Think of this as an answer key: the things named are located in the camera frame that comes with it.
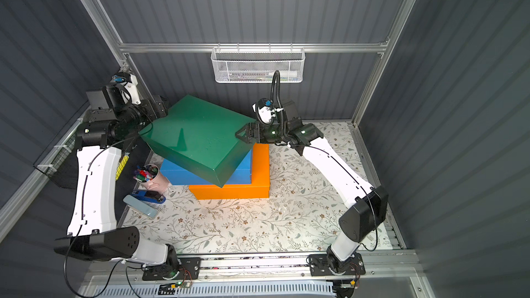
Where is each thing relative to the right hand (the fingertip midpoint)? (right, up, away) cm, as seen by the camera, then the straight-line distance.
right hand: (247, 134), depth 70 cm
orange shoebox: (+4, -21, +13) cm, 25 cm away
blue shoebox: (-26, -14, +3) cm, 30 cm away
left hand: (-31, +11, -4) cm, 33 cm away
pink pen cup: (-42, -17, +14) cm, 48 cm away
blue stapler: (-44, -26, +17) cm, 53 cm away
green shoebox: (-16, -1, -2) cm, 16 cm away
